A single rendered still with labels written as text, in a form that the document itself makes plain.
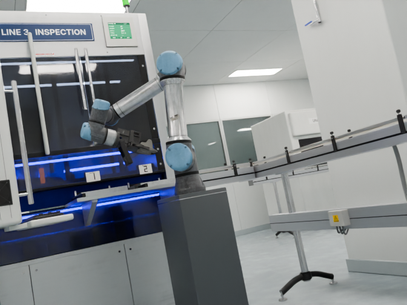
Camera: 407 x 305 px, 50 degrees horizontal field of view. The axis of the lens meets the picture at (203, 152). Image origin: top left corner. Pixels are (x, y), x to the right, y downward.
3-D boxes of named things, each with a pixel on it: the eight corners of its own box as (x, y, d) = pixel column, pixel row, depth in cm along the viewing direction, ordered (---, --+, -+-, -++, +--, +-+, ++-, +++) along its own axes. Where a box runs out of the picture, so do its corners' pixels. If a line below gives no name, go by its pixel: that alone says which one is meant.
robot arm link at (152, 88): (181, 60, 219) (99, 114, 220) (177, 54, 208) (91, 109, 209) (193, 79, 217) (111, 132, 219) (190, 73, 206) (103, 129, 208)
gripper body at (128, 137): (143, 132, 208) (119, 126, 203) (140, 149, 205) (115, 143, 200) (137, 138, 215) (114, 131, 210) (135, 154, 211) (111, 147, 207)
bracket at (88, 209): (85, 226, 262) (81, 204, 263) (89, 225, 263) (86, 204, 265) (95, 224, 232) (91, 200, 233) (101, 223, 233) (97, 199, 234)
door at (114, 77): (94, 146, 275) (80, 57, 281) (158, 138, 293) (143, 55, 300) (94, 146, 274) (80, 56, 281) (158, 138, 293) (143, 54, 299)
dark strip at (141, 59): (157, 170, 288) (137, 55, 297) (164, 169, 290) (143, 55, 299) (158, 170, 287) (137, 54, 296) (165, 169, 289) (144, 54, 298)
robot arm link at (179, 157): (196, 170, 202) (185, 56, 208) (192, 169, 187) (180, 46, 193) (171, 173, 203) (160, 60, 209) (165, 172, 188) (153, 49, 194)
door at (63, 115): (13, 155, 254) (-1, 59, 261) (94, 146, 275) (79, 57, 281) (13, 155, 254) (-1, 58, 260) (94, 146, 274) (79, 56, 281)
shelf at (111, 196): (65, 208, 267) (64, 204, 267) (171, 190, 297) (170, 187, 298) (77, 202, 224) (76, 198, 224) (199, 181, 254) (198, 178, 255)
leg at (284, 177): (297, 282, 304) (275, 173, 312) (307, 278, 308) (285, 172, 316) (305, 282, 296) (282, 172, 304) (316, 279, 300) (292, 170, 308)
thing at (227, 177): (172, 192, 299) (168, 169, 301) (165, 194, 313) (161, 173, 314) (257, 178, 329) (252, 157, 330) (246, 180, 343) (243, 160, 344)
